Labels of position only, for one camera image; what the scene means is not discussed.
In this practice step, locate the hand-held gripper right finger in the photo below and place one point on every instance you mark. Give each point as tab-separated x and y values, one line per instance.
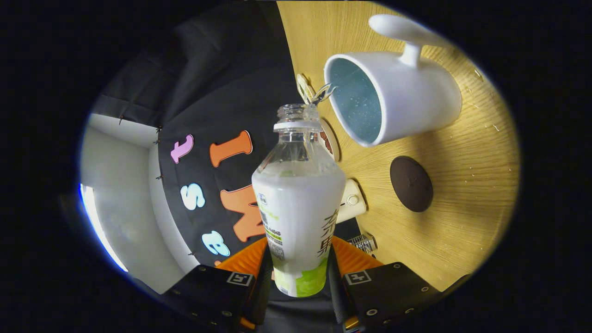
336	300

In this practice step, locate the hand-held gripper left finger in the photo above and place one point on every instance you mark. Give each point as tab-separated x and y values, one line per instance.
262	296

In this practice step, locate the clear juice bottle white label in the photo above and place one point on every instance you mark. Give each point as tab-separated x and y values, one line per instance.
298	222

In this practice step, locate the dark brown round coaster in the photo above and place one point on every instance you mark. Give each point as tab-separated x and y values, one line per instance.
411	184

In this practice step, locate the white cup blue inside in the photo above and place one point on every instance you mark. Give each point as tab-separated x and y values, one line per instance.
416	101

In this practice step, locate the cream toaster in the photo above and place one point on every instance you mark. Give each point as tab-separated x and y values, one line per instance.
352	201

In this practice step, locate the wooden table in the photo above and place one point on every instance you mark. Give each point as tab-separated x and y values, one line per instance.
462	208

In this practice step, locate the round white plate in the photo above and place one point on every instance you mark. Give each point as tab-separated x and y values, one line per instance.
332	143

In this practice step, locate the white divided condiment dish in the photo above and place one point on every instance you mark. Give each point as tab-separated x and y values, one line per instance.
303	88

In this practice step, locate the black backdrop cloth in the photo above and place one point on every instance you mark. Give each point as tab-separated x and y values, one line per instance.
222	83

